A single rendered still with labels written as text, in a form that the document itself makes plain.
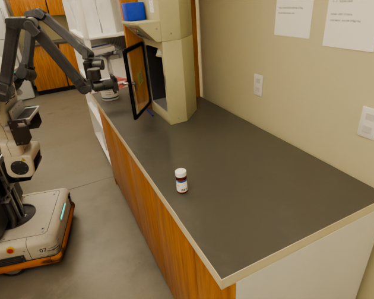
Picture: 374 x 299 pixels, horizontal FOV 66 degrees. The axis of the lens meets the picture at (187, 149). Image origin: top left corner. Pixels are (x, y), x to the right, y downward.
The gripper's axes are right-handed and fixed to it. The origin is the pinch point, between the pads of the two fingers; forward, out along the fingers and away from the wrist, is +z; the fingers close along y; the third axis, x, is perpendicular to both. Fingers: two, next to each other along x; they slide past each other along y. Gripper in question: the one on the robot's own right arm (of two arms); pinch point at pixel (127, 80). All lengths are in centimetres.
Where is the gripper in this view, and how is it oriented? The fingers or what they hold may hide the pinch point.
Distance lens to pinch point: 174.6
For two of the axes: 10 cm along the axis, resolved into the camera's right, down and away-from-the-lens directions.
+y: -0.7, -8.8, -4.6
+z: 9.0, -2.5, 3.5
